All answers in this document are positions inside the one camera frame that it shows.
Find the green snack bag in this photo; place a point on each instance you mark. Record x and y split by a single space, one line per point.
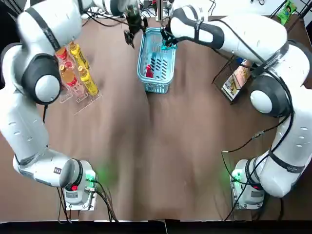
286 11

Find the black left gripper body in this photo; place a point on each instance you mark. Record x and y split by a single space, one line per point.
133 17

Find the tan snack box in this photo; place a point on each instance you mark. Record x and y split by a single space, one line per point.
243 70

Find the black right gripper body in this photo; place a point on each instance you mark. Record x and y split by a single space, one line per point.
168 34

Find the blue snack bag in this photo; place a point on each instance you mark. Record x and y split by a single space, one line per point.
240 60

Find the orange drink bottle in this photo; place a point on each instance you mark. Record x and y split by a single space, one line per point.
70 78

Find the yellow drink bottle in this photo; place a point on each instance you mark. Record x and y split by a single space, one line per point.
89 81
79 54

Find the aluminium frame post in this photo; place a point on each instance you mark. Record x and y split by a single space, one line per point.
160 9

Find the blue plastic basket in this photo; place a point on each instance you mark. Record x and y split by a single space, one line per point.
156 85

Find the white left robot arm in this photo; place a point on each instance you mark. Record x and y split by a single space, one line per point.
29 131

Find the clear acrylic bottle tray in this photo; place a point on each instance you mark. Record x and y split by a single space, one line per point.
85 105

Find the teal chips bag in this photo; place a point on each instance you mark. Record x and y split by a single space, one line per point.
168 46

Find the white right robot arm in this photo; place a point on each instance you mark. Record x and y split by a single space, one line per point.
256 31

